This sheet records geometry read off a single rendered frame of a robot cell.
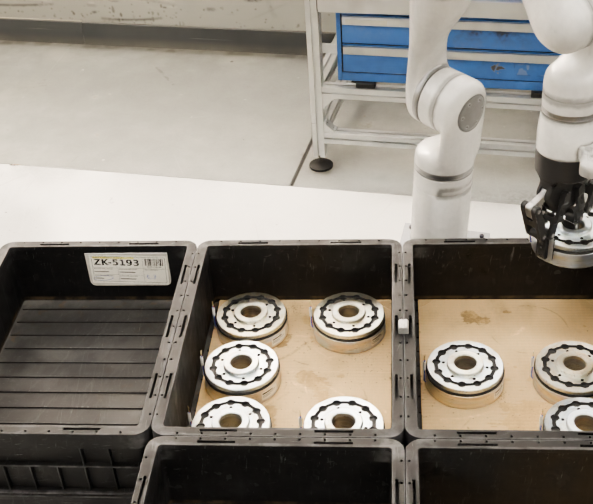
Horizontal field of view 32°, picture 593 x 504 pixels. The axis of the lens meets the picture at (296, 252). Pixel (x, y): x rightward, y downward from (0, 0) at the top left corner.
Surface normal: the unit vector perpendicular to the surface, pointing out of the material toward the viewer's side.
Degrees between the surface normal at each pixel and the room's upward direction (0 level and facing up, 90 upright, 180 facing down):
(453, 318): 0
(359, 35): 90
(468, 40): 90
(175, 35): 90
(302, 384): 0
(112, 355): 0
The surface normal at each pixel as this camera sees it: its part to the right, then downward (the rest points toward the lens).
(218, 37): -0.24, 0.58
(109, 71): -0.06, -0.81
